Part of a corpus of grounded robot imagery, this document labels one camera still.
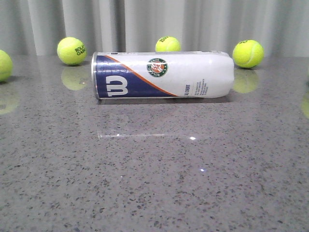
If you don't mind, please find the grey pleated curtain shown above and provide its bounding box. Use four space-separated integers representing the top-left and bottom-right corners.
0 0 309 57

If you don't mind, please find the centre yellow tennis ball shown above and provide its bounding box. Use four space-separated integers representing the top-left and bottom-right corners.
155 36 181 52

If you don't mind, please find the far-left yellow tennis ball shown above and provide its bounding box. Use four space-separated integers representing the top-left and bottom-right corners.
0 50 13 82

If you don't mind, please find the white tennis ball can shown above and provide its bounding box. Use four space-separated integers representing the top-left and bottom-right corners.
91 51 234 100

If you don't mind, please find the right yellow tennis ball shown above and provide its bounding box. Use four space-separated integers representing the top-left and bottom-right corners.
232 40 264 68

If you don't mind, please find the yellow Roland Garros tennis ball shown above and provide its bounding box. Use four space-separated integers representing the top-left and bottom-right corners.
57 37 87 65

